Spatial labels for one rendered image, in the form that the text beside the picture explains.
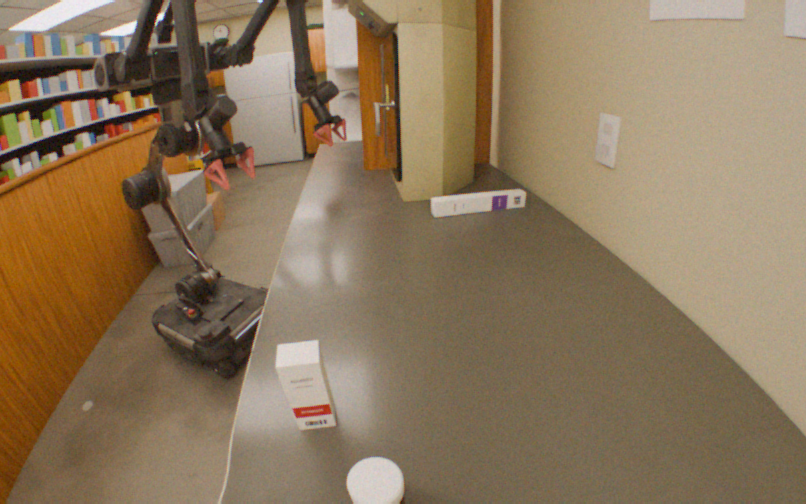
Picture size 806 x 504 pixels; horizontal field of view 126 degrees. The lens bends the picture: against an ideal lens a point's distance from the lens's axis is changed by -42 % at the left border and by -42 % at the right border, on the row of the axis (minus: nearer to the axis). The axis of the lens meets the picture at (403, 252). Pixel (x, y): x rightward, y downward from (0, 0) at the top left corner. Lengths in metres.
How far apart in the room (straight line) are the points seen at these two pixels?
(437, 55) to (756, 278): 0.81
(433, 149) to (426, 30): 0.31
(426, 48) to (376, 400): 0.78
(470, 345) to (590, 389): 0.17
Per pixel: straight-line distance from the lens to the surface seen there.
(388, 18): 0.91
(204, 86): 1.02
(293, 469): 0.39
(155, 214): 3.03
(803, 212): 0.60
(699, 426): 0.51
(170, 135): 1.55
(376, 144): 1.29
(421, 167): 0.95
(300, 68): 1.37
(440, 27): 0.93
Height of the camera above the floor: 1.27
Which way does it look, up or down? 28 degrees down
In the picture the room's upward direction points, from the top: 2 degrees counter-clockwise
